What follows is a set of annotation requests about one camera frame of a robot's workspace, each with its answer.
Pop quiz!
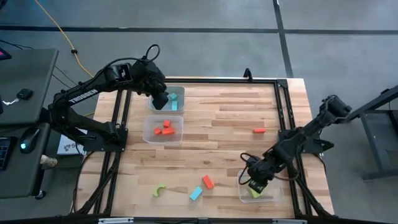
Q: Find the black computer mouse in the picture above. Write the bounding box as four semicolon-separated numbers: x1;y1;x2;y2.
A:
19;127;41;155

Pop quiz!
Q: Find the grey metal stand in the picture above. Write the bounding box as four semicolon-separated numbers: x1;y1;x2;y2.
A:
346;85;398;181

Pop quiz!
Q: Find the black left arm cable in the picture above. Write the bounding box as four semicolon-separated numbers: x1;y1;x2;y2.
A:
99;44;161;78

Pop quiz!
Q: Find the green rectangular block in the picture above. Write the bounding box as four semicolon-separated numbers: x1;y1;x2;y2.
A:
248;186;262;199

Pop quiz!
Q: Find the black floor tape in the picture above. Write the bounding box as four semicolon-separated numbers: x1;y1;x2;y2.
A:
0;25;398;35
272;0;295;78

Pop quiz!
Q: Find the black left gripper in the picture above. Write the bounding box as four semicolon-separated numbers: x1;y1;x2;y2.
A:
132;58;170;111

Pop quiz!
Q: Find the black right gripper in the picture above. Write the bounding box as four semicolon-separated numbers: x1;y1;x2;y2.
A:
248;157;282;194

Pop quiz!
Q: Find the clear plastic bin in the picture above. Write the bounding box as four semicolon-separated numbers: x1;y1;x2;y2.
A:
142;114;184;146
237;169;284;203

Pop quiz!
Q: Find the clear bin with blue blocks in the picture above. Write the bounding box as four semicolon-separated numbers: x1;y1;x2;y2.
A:
147;85;186;114

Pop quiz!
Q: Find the silver aluminium bar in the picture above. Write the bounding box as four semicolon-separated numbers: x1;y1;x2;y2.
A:
98;217;135;224
271;218;308;224

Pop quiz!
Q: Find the small beige object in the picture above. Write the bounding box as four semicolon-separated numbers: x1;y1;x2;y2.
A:
39;154;58;169

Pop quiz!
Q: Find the dark grey desk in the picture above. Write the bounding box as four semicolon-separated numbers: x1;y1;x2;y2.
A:
0;48;59;126
0;123;51;200

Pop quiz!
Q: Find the white printed sign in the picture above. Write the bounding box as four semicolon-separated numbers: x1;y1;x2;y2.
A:
57;136;85;156

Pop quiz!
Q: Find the orange floor cable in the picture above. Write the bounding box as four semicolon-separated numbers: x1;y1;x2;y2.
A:
34;0;100;84

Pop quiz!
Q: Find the black device pink screen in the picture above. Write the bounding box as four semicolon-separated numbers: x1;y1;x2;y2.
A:
0;47;12;62

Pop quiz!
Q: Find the green arch block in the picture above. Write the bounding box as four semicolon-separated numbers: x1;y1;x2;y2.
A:
152;183;167;198

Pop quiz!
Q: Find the black keyboard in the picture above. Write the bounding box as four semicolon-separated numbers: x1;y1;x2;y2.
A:
0;136;12;171

